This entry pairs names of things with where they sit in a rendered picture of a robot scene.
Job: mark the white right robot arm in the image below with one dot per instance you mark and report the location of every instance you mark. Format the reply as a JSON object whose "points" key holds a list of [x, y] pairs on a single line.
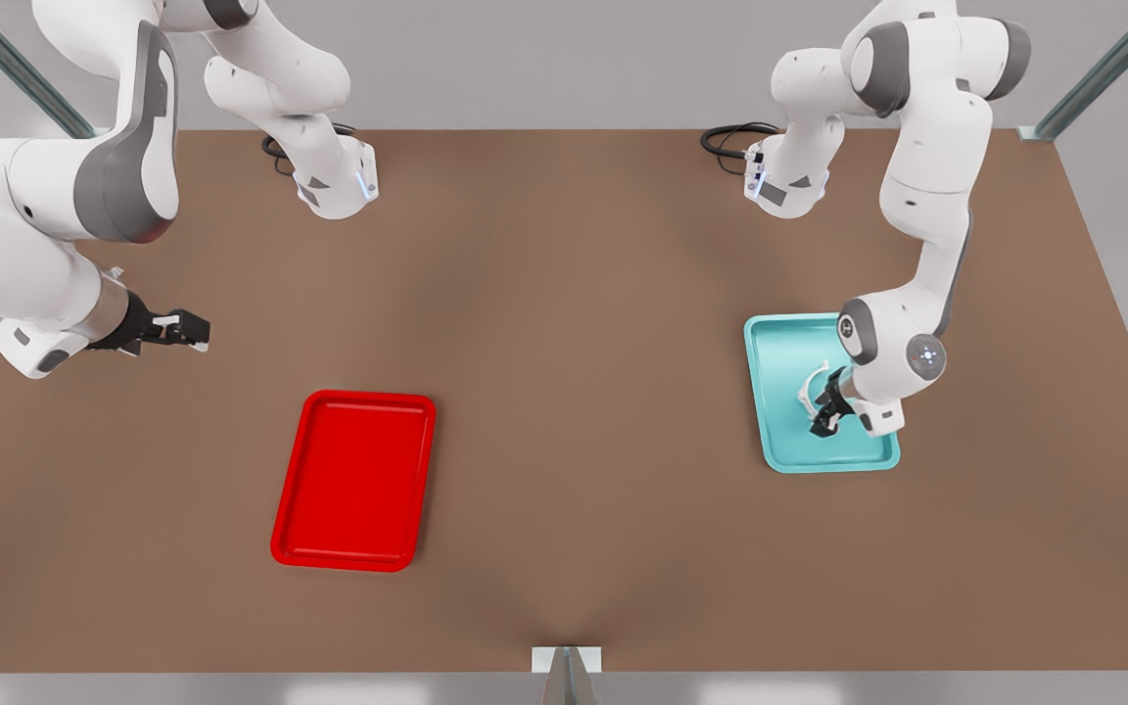
{"points": [[123, 166]]}

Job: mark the red rectangular tray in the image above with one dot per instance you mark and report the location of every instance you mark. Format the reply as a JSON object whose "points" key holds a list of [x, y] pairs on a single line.
{"points": [[353, 480]]}

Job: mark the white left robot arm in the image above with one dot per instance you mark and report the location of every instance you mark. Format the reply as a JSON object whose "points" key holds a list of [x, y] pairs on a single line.
{"points": [[926, 186]]}

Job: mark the white drainage pipe clamp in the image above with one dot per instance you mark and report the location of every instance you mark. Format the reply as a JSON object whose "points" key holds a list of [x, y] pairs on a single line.
{"points": [[812, 387]]}

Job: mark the teal rectangular tray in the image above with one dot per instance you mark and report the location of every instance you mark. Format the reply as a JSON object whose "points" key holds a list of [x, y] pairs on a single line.
{"points": [[789, 392]]}

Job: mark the silver frame post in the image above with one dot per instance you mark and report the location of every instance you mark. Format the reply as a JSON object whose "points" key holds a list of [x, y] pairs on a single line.
{"points": [[566, 676], [1107, 69], [11, 64]]}

